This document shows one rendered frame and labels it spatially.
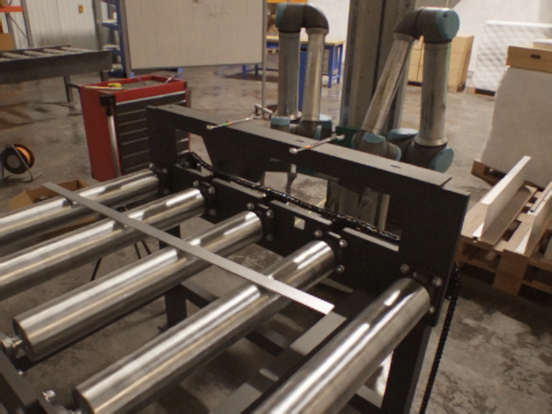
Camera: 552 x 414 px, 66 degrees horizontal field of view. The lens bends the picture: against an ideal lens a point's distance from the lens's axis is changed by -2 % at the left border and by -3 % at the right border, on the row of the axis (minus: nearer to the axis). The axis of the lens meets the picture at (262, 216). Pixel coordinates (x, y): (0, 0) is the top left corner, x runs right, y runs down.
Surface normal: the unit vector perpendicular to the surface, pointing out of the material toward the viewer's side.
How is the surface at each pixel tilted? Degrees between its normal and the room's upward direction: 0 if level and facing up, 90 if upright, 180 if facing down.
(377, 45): 90
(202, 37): 90
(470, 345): 0
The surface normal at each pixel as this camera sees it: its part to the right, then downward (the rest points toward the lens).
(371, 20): -0.54, 0.37
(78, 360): 0.02, -0.89
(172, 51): 0.40, 0.42
